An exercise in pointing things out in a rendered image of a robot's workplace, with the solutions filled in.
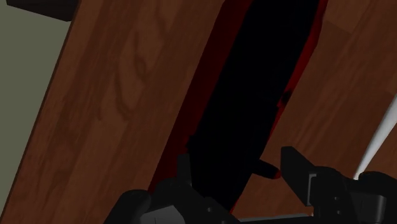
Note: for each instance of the white slender rod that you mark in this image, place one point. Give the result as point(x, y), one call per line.
point(380, 135)

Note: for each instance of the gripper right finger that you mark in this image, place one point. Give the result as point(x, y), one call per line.
point(328, 192)

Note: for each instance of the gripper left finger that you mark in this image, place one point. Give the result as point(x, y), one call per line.
point(185, 169)

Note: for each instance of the brown wooden table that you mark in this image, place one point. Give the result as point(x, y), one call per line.
point(118, 108)

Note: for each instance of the red and black flat object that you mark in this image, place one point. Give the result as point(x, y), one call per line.
point(248, 93)

